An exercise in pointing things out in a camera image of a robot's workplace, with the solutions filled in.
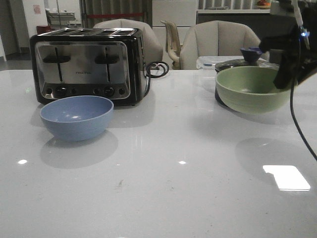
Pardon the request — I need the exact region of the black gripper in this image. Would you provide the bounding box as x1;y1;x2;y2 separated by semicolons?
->
259;7;317;89

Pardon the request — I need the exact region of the green bowl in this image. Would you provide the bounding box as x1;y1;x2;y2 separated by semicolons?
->
215;66;292;115

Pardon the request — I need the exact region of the blue bowl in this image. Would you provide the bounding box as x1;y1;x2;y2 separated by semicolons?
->
40;95;114;141

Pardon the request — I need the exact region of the glass pot lid blue knob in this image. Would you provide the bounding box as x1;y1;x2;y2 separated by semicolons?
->
215;48;279;72

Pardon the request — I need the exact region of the fruit plate on counter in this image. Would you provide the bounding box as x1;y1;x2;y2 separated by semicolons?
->
256;0;271;9

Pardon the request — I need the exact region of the dark blue saucepan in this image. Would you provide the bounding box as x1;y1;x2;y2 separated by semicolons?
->
214;87;227;107

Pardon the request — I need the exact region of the clear plastic food container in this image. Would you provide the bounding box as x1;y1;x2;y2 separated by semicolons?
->
196;56;268;94

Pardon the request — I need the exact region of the beige armchair right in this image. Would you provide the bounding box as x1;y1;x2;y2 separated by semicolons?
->
180;20;260;70

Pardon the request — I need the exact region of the beige armchair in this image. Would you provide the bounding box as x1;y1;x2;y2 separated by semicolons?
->
180;20;260;70
93;19;163;64

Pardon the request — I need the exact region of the cream plastic chair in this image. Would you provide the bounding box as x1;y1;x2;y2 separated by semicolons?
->
160;20;182;70

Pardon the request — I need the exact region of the white drawer cabinet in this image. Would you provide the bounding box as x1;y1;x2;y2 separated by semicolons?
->
152;0;198;47

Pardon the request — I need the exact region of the beige armchair left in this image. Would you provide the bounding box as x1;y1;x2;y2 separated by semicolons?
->
93;19;163;64

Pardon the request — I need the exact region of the black and steel toaster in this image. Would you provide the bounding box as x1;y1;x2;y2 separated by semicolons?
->
30;28;150;106

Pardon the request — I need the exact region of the metal rack cart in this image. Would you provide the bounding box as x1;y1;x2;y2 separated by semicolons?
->
45;9;81;26

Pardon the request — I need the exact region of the red bin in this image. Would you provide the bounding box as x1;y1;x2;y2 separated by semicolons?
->
36;25;51;35

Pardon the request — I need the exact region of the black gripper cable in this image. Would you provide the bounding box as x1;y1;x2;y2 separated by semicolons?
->
289;74;317;162

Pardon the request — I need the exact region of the black toaster power cable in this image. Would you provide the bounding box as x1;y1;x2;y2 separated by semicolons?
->
144;61;170;98

